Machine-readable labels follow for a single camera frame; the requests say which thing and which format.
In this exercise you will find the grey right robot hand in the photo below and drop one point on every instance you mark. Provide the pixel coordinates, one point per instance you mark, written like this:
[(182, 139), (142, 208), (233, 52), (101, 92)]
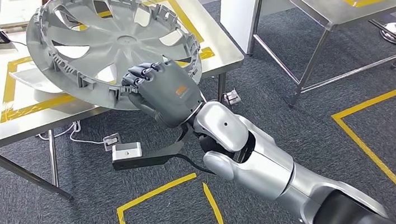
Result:
[(173, 95)]

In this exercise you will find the silver plastic wheel hubcap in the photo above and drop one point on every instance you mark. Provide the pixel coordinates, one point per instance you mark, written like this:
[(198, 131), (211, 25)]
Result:
[(124, 39)]

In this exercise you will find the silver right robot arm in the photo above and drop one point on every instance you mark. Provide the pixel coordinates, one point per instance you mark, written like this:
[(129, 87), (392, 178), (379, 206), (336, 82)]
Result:
[(268, 170)]

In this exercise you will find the grey floor socket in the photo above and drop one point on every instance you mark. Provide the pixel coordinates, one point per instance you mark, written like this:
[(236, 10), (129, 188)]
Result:
[(233, 96), (112, 142)]

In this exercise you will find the white panel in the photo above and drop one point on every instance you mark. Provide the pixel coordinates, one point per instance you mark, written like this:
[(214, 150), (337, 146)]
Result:
[(242, 12)]

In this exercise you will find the yellow table tape square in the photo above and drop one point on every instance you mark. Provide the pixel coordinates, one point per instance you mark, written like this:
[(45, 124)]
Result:
[(33, 107)]

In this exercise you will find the white flat box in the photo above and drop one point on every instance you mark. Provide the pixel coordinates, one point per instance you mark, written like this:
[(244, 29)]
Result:
[(19, 12)]

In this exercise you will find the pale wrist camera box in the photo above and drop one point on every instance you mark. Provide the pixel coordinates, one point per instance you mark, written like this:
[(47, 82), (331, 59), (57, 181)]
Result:
[(127, 151)]

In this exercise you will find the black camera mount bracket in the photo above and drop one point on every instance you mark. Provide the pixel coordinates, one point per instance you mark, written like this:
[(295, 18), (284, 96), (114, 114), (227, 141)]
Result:
[(140, 162)]

